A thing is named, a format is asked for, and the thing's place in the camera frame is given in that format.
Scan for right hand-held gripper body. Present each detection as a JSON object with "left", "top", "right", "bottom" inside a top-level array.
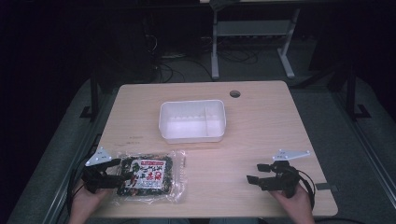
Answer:
[{"left": 261, "top": 148, "right": 311, "bottom": 199}]

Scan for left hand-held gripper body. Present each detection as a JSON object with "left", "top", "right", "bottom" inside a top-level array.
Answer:
[{"left": 81, "top": 147, "right": 126, "bottom": 194}]

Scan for clear packet of dark snacks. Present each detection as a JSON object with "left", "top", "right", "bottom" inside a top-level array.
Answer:
[{"left": 112, "top": 149, "right": 189, "bottom": 204}]

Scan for person's left hand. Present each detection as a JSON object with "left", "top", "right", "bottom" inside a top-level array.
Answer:
[{"left": 71, "top": 179, "right": 110, "bottom": 217}]

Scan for person's right hand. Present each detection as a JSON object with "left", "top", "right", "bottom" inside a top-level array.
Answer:
[{"left": 268, "top": 182, "right": 314, "bottom": 217}]

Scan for grey tape strip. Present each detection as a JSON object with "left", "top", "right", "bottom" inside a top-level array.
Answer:
[{"left": 314, "top": 182, "right": 339, "bottom": 192}]

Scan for black metal stand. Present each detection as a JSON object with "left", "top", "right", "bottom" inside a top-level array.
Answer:
[
  {"left": 79, "top": 68, "right": 101, "bottom": 121},
  {"left": 345, "top": 65, "right": 372, "bottom": 121}
]

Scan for white divided plastic container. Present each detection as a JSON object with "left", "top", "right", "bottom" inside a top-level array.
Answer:
[{"left": 158, "top": 99, "right": 227, "bottom": 145}]

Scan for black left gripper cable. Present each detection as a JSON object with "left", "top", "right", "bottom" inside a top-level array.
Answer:
[{"left": 65, "top": 154, "right": 94, "bottom": 217}]

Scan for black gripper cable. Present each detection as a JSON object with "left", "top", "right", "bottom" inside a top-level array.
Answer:
[
  {"left": 293, "top": 169, "right": 317, "bottom": 210},
  {"left": 65, "top": 154, "right": 94, "bottom": 217}
]

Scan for grey metal floor rail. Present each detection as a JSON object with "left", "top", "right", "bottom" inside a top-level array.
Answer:
[
  {"left": 46, "top": 92, "right": 116, "bottom": 224},
  {"left": 331, "top": 91, "right": 396, "bottom": 208}
]

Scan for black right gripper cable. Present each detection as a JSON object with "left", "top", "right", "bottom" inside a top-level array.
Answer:
[{"left": 293, "top": 169, "right": 317, "bottom": 210}]

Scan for black floor cables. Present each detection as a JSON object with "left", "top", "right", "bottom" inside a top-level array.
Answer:
[{"left": 148, "top": 34, "right": 260, "bottom": 84}]

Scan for white metal desk frame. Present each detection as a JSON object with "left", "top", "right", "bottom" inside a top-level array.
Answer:
[{"left": 208, "top": 0, "right": 303, "bottom": 80}]

